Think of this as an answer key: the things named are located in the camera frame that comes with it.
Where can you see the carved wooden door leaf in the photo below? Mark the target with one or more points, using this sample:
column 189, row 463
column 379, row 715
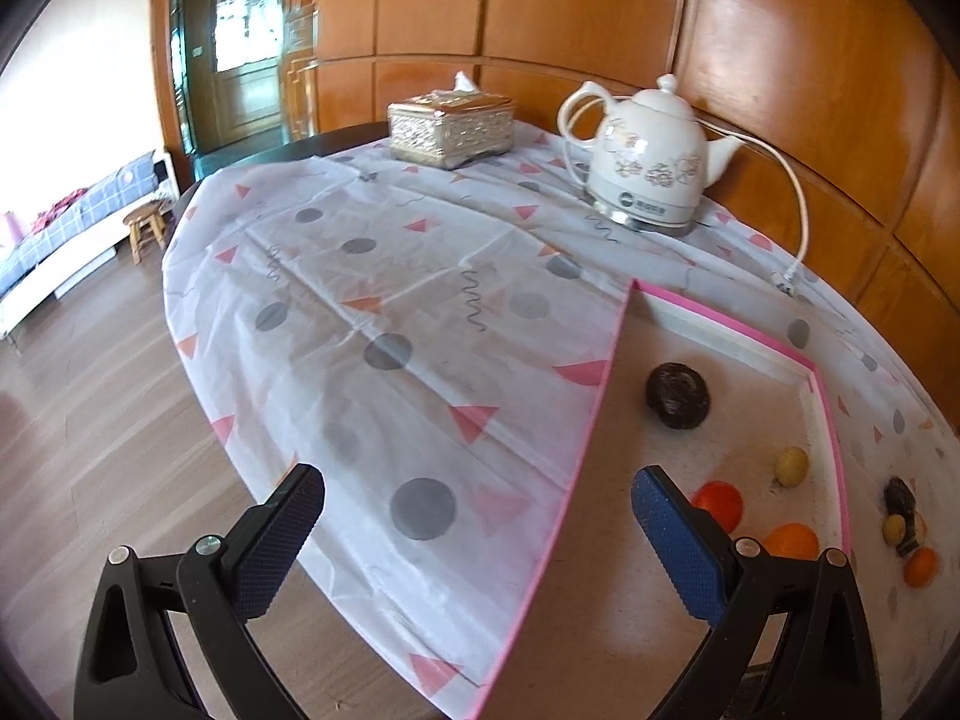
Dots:
column 300, row 30

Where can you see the silver kettle base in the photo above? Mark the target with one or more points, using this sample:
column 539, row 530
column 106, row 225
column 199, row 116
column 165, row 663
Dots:
column 637, row 217

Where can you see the blue checked sofa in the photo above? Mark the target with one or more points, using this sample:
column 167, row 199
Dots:
column 67, row 232

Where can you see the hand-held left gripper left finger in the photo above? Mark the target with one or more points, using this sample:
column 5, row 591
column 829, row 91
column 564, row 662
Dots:
column 281, row 540

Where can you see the pink cardboard box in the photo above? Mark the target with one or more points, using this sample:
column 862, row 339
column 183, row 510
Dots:
column 712, row 427

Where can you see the pink cup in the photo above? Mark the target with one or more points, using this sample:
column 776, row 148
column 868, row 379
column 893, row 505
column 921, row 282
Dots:
column 7, row 231

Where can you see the red cloth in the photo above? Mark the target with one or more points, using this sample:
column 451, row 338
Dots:
column 56, row 210

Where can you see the wooden door with glass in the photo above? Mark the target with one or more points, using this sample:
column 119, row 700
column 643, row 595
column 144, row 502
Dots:
column 240, row 52

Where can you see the small red-orange fruit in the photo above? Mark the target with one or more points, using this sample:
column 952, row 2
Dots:
column 720, row 502

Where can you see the orange tangerine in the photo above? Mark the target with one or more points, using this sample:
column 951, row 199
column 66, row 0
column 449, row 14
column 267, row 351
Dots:
column 791, row 540
column 921, row 567

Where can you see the white ceramic electric kettle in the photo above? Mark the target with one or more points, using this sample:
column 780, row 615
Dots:
column 645, row 157

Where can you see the gold ornate tissue box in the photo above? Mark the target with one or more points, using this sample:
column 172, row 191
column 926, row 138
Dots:
column 450, row 127

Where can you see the dark round fruit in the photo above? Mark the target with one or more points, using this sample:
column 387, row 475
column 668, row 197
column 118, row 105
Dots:
column 898, row 495
column 679, row 395

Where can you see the small wooden stool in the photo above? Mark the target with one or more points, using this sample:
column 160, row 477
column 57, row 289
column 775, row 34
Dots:
column 146, row 229

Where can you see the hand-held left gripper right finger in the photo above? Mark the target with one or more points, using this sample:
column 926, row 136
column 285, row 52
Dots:
column 675, row 540

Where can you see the small yellow fruit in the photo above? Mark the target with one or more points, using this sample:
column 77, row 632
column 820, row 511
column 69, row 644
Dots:
column 892, row 529
column 791, row 465

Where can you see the white tissue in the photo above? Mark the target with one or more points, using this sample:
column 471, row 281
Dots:
column 465, row 82

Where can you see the patterned white tablecloth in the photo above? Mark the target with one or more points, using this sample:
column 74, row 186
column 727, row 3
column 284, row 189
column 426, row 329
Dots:
column 375, row 277

